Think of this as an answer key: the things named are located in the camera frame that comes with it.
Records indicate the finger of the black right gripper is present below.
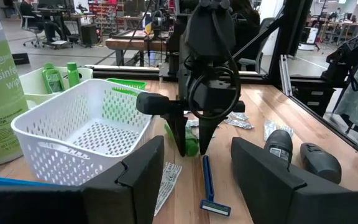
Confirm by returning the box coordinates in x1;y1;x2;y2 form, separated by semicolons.
199;116;219;156
163;113;188;157

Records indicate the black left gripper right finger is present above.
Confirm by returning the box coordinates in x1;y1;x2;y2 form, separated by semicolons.
231;136;358;224

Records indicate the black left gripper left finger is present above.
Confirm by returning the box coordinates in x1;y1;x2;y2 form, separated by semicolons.
0;135;165;224

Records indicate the small green bottle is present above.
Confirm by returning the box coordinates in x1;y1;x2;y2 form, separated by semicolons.
67;62;80;88
41;63;65;94
164;123;200;157

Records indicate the blue disposable razor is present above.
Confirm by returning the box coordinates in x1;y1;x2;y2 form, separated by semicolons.
200;154;232;217

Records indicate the green perforated plastic basket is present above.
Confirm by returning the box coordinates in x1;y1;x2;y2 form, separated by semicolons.
106;77;148;97

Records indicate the grey office chair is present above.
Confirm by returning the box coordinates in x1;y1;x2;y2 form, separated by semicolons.
14;2;45;47
237;17;276;72

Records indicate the white perforated plastic basket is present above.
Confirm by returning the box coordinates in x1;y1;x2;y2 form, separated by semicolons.
11;78;154;187

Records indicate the black drawer cabinet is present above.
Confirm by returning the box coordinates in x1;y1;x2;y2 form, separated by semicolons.
290;77;335;118

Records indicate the wooden workbench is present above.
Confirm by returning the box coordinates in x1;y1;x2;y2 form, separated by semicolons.
105;29;167;68

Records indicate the blue perforated plastic basket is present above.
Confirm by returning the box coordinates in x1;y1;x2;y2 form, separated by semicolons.
0;176;54;187

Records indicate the black box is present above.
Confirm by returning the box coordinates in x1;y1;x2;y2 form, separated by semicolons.
80;23;99;47

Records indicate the white plastic bin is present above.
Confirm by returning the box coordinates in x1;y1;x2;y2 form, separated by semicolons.
19;66;93;108

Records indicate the green white disinfecting wipes canister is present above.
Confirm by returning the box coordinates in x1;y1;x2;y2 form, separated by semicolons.
0;14;29;165

